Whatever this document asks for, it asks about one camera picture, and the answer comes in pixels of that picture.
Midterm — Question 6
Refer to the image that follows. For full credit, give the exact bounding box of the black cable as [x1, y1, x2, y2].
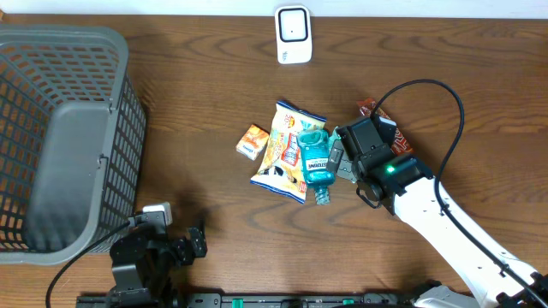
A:
[45, 217, 142, 308]
[370, 78, 548, 308]

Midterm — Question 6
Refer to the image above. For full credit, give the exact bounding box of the yellow snack bag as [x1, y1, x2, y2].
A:
[250, 101, 326, 204]

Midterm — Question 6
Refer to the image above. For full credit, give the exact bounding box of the small orange snack packet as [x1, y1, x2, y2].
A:
[235, 124, 269, 161]

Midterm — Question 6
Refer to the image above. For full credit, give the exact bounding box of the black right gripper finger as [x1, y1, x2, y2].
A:
[337, 160, 357, 183]
[326, 139, 346, 174]

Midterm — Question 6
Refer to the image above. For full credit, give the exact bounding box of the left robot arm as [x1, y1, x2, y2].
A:
[108, 211, 207, 308]

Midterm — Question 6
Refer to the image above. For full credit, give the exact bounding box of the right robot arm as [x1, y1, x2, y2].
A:
[327, 140, 547, 307]

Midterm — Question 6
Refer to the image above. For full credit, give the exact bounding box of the left black cable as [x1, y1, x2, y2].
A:
[45, 217, 142, 308]

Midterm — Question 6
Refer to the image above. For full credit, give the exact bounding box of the red brown chocolate bar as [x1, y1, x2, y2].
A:
[356, 98, 414, 156]

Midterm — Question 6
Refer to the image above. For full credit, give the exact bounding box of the teal mouthwash bottle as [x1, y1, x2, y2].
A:
[297, 129, 336, 205]

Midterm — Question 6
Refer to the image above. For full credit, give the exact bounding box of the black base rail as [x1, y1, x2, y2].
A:
[75, 292, 429, 308]

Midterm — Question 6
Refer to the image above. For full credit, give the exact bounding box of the white barcode scanner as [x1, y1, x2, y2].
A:
[275, 5, 313, 65]

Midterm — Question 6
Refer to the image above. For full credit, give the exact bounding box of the right black cable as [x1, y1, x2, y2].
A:
[370, 78, 548, 308]

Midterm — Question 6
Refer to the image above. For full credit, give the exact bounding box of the grey plastic shopping basket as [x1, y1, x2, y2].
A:
[1, 25, 146, 265]

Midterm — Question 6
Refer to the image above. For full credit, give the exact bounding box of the teal wet wipes pack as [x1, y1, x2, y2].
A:
[328, 126, 340, 150]

